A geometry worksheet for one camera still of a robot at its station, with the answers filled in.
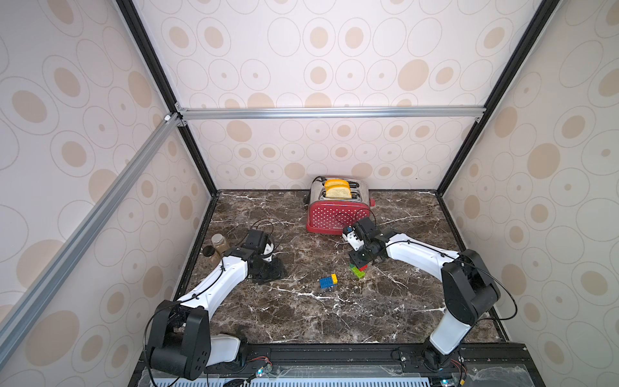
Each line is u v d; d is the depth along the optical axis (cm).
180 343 41
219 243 90
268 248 80
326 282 88
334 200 91
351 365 73
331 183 94
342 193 92
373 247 67
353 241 83
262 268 71
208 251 97
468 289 47
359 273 91
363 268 93
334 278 87
